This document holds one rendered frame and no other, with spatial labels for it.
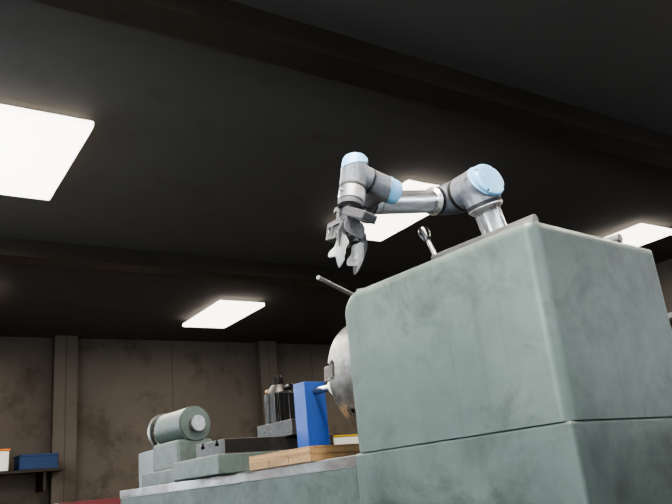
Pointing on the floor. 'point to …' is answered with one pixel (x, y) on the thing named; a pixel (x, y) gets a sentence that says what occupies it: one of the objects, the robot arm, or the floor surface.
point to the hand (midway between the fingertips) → (349, 265)
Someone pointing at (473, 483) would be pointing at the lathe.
